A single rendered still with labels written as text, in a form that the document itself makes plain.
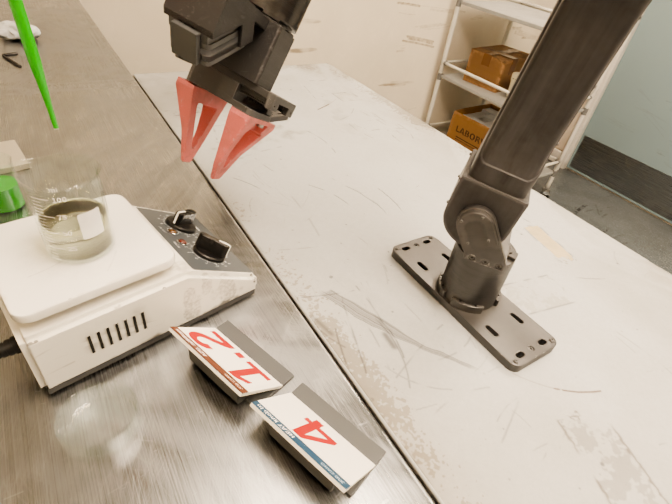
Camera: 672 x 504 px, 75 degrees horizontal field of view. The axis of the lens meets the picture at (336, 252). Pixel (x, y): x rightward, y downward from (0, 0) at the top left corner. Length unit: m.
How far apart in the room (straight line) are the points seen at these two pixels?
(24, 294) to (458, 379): 0.36
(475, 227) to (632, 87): 2.81
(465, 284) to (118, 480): 0.35
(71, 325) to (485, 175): 0.35
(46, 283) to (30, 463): 0.13
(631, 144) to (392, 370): 2.88
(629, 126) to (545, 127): 2.81
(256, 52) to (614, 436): 0.45
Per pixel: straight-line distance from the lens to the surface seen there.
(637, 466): 0.48
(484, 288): 0.47
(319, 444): 0.34
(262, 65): 0.40
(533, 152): 0.40
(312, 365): 0.41
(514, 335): 0.49
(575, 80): 0.39
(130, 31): 1.88
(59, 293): 0.38
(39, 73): 0.35
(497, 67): 2.52
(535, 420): 0.45
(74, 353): 0.40
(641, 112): 3.17
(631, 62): 3.20
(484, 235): 0.42
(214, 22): 0.35
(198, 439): 0.38
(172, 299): 0.40
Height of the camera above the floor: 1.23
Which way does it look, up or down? 39 degrees down
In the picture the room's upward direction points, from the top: 9 degrees clockwise
